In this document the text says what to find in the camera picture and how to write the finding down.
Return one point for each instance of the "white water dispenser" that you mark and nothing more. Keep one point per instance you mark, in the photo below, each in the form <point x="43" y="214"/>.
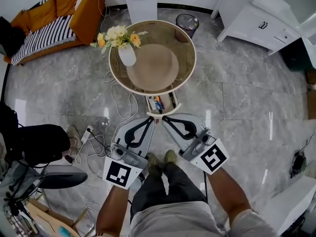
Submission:
<point x="140" y="4"/>

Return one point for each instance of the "person's light grey shirt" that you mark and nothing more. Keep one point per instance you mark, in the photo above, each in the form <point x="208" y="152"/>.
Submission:
<point x="172" y="221"/>

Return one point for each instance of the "person's dark trousers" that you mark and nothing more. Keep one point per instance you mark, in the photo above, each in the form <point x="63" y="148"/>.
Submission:
<point x="172" y="189"/>

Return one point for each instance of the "dark green bin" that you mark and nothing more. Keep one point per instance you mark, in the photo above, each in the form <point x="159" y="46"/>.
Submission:
<point x="296" y="55"/>

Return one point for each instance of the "wooden chair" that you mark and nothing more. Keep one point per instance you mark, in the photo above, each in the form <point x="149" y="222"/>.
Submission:
<point x="49" y="218"/>

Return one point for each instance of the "white remote control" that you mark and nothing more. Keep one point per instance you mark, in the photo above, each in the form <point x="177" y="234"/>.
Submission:
<point x="151" y="104"/>

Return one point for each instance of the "white pillow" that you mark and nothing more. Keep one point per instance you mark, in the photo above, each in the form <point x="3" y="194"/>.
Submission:
<point x="81" y="0"/>

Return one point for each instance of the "white ceramic vase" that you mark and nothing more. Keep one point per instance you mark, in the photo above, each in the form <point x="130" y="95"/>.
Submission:
<point x="127" y="55"/>

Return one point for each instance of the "small cardboard box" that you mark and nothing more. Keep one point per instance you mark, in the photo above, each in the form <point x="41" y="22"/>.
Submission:
<point x="311" y="76"/>

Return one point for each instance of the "black and green device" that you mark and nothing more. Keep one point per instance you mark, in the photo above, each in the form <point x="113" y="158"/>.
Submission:
<point x="299" y="163"/>

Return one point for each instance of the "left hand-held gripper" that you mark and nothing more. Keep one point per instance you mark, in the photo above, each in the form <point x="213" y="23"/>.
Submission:
<point x="121" y="171"/>

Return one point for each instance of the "large cardboard box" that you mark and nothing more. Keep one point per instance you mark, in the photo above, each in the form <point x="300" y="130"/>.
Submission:
<point x="311" y="105"/>

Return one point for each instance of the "black bag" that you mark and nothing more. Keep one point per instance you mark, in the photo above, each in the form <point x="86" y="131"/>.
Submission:
<point x="12" y="38"/>

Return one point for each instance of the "black white striped blanket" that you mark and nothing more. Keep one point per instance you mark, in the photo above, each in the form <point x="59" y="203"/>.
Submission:
<point x="44" y="41"/>

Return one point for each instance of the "person's right olive shoe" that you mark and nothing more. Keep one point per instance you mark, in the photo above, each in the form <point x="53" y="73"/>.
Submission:
<point x="171" y="155"/>

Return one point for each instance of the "person's left olive shoe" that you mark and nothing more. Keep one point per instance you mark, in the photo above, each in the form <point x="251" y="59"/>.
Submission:
<point x="153" y="163"/>

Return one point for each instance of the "person's olive shoe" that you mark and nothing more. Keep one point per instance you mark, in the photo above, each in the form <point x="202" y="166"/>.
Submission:
<point x="153" y="163"/>
<point x="171" y="155"/>

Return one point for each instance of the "person's left forearm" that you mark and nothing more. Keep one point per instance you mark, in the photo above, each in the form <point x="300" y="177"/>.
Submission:
<point x="113" y="211"/>

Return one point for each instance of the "black mesh waste bin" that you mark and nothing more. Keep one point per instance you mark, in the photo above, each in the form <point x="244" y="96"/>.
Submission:
<point x="187" y="25"/>

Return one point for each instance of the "white bench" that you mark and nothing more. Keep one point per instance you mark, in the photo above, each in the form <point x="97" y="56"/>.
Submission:
<point x="288" y="204"/>

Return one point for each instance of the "thick black marker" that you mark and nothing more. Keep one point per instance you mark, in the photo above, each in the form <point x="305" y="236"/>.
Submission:
<point x="172" y="100"/>

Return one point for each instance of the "white vanity cabinet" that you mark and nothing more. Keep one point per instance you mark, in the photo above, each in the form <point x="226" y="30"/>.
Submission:
<point x="251" y="21"/>

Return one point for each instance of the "person's right forearm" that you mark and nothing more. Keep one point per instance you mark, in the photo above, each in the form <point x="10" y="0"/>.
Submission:
<point x="227" y="196"/>

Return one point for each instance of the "small turquoise object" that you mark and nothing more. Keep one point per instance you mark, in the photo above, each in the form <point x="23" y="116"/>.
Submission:
<point x="64" y="231"/>

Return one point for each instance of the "yellow and white flower bouquet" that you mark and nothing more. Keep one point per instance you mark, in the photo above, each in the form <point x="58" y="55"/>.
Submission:
<point x="116" y="36"/>

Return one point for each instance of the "orange sofa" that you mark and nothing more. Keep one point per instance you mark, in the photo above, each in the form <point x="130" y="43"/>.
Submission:
<point x="86" y="21"/>

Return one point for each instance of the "table drawer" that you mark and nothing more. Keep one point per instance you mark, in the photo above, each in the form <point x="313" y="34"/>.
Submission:
<point x="166" y="102"/>

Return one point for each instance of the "round glass-top table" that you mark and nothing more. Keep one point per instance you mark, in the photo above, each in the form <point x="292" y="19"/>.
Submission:
<point x="185" y="65"/>

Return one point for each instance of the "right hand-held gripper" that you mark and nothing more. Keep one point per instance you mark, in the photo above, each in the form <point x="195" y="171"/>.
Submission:
<point x="209" y="157"/>

